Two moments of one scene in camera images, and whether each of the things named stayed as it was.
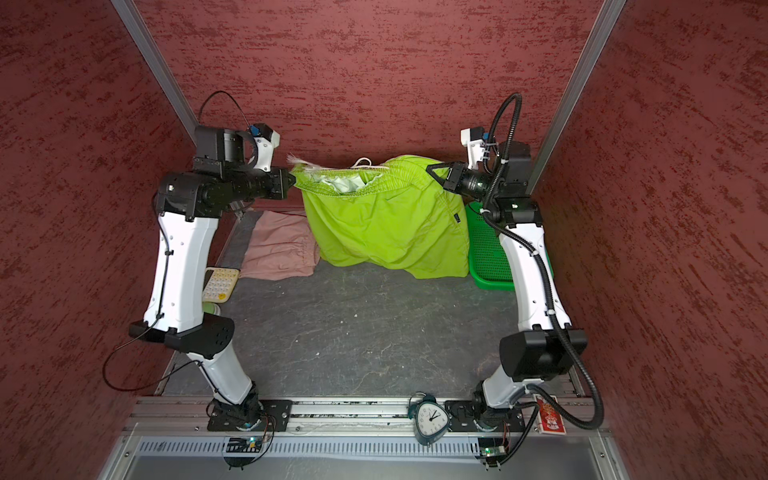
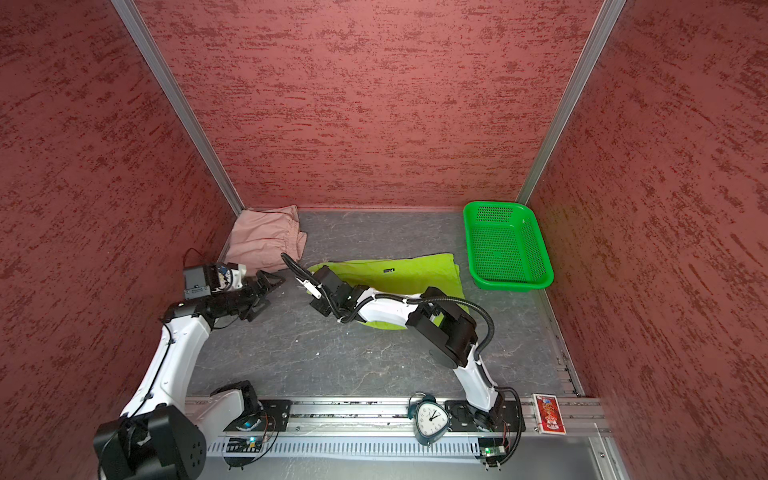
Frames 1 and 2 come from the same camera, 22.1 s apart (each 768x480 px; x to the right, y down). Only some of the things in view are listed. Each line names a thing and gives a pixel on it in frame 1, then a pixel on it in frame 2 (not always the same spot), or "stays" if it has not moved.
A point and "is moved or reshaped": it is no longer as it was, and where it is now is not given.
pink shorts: [282, 246] is moved or reshaped
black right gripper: [458, 176] → [318, 305]
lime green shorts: [394, 216] → [405, 276]
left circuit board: [251, 444] stays
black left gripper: [280, 184] → [256, 295]
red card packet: [550, 420] stays
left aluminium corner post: [139, 34] stays
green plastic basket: [486, 259] stays
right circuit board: [492, 450] stays
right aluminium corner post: [606, 20] stays
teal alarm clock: [431, 419] stays
